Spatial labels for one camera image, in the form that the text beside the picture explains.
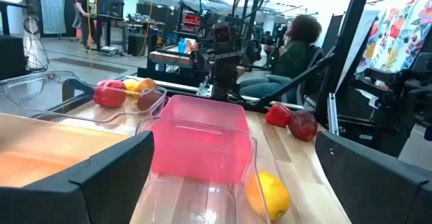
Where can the black frame post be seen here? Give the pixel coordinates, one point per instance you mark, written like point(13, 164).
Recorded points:
point(351, 25)

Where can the striped dark floor mat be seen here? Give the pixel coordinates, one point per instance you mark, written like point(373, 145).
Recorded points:
point(87, 66)

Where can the black table clamp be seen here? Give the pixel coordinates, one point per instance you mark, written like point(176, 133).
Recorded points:
point(69, 87)

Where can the person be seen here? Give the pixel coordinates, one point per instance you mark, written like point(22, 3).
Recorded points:
point(293, 58)
point(86, 4)

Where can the floral printed cloth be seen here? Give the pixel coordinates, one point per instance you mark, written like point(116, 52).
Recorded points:
point(398, 38)

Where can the dark red apple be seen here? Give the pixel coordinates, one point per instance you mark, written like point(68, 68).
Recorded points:
point(148, 100)

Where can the silver aluminium profile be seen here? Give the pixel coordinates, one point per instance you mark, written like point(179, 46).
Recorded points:
point(332, 114)

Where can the black diagonal frame strut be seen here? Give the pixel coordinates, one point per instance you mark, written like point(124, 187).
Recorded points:
point(293, 82)

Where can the blue patterned curtain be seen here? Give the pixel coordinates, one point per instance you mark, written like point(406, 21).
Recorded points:
point(52, 8)

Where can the black equipment stand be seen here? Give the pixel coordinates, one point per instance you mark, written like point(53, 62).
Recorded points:
point(388, 116)

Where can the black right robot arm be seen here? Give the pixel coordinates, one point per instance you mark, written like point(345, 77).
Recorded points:
point(224, 75)

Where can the large yellow-orange lemon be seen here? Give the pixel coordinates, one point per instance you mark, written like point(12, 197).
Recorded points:
point(270, 195)

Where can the pink plastic bin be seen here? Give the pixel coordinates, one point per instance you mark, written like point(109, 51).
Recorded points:
point(202, 149)

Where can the blue bottle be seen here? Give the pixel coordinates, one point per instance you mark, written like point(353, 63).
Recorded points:
point(182, 46)

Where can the black box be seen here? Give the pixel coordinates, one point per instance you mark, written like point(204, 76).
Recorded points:
point(11, 57)

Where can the orange plastic bin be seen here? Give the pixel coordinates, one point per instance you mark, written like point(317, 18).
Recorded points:
point(50, 149)

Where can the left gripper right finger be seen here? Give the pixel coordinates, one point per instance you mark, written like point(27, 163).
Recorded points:
point(381, 190)

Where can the wooden neighbour table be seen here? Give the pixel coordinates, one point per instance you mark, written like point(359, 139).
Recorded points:
point(168, 58)

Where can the white arm base bracket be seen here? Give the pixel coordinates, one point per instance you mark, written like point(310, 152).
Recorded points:
point(204, 90)

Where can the black office chair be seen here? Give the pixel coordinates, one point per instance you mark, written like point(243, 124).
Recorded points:
point(315, 58)

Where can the orange fruit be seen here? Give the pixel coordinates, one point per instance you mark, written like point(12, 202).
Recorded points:
point(146, 84)

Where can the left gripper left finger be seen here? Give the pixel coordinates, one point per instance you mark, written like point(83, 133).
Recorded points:
point(84, 197)

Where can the black table base panel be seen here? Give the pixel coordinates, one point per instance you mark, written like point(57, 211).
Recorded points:
point(162, 77)

